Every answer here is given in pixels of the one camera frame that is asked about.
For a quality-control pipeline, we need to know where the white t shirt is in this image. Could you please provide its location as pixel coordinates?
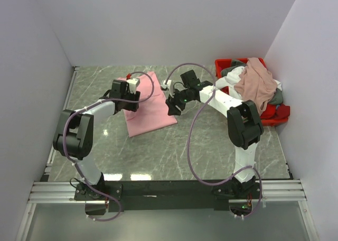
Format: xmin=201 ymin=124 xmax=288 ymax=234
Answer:
xmin=216 ymin=58 xmax=282 ymax=105

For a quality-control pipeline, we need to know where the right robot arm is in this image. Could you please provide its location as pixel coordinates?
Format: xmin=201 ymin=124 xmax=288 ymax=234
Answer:
xmin=161 ymin=70 xmax=264 ymax=198

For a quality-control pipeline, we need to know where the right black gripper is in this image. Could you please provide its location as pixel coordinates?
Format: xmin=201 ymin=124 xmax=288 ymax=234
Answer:
xmin=166 ymin=87 xmax=192 ymax=117

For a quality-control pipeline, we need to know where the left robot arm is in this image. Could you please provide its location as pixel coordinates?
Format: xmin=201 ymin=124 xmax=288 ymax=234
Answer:
xmin=53 ymin=78 xmax=140 ymax=200

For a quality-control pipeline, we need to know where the red garment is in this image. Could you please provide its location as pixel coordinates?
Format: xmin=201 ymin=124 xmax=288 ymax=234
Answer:
xmin=260 ymin=104 xmax=290 ymax=126

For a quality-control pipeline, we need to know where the aluminium frame rail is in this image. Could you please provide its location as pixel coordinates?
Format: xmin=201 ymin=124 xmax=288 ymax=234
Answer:
xmin=26 ymin=66 xmax=308 ymax=241

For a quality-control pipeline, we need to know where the beige t shirt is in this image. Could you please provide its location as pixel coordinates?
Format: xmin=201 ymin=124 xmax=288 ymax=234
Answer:
xmin=234 ymin=58 xmax=277 ymax=115

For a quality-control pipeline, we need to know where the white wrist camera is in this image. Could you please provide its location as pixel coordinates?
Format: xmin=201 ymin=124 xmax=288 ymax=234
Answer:
xmin=161 ymin=79 xmax=174 ymax=97
xmin=126 ymin=73 xmax=140 ymax=94

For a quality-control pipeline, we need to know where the pink t shirt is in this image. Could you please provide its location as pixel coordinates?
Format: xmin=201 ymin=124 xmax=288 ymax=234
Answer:
xmin=124 ymin=71 xmax=177 ymax=137

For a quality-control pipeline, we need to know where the red plastic bin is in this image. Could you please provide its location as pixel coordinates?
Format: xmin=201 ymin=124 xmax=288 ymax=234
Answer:
xmin=215 ymin=58 xmax=290 ymax=126

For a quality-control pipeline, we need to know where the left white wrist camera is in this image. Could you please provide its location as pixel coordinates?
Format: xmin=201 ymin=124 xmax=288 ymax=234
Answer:
xmin=126 ymin=73 xmax=140 ymax=94

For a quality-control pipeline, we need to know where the black base beam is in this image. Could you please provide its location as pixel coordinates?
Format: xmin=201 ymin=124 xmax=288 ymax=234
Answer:
xmin=73 ymin=179 xmax=264 ymax=217

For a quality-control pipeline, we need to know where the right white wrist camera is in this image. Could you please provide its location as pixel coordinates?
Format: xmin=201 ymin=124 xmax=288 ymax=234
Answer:
xmin=161 ymin=79 xmax=174 ymax=97

